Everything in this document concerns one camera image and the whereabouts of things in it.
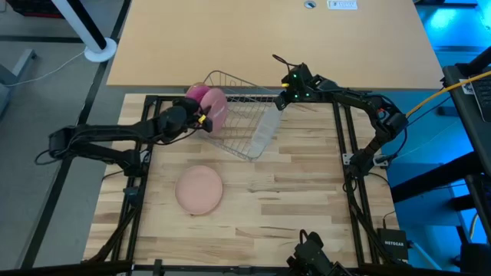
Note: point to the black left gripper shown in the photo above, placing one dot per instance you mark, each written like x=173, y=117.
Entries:
x=182, y=115

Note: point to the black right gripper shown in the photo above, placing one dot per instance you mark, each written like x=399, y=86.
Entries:
x=301, y=82

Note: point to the pink plate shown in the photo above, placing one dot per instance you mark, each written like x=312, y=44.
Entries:
x=215, y=109

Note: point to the magenta plate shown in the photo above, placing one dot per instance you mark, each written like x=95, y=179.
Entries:
x=195, y=92

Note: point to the salmon plate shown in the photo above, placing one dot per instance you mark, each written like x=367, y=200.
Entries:
x=198, y=189

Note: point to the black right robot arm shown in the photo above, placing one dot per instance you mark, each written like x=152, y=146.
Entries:
x=387, y=119

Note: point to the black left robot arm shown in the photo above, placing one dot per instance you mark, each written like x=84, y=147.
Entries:
x=107, y=134

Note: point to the translucent plastic cutlery holder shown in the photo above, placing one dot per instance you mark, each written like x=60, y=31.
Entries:
x=266, y=132

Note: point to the light wooden desk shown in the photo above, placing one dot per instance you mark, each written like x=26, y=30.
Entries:
x=268, y=38

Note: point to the white label plate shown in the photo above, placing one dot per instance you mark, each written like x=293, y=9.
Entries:
x=342, y=4

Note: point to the white pole with round base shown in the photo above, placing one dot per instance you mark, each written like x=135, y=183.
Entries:
x=100, y=51

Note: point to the grey floor stand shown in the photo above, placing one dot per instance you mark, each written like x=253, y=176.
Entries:
x=15, y=80

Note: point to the black side desk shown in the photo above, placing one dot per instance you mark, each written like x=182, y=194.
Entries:
x=475, y=115

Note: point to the black crate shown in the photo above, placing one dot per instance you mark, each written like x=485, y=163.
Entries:
x=34, y=7

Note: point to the black aluminium rig frame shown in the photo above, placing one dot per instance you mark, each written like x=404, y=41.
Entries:
x=151, y=126

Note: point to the black Netgear network switch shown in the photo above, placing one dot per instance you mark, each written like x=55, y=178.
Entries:
x=393, y=245

